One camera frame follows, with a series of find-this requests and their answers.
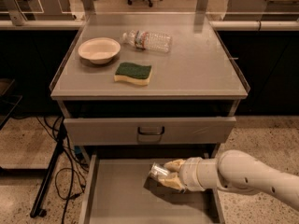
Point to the green yellow sponge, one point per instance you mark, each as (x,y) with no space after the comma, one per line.
(133,73)

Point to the black stand leg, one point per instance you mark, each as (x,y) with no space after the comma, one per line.
(37,210)

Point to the open grey middle drawer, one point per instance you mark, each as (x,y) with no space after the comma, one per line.
(120,191)

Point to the white paper bowl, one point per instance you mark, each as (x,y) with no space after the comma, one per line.
(99,50)

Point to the grey upper drawer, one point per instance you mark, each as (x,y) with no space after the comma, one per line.
(149,131)

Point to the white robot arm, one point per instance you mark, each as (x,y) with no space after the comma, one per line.
(233,171)

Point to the grey metal drawer cabinet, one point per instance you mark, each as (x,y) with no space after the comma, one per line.
(195,79)

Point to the clear plastic water bottle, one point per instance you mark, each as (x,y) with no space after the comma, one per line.
(148,40)

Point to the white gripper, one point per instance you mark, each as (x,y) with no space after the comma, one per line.
(191,174)

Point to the silver blue redbull can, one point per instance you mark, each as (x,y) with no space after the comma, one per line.
(158,172)

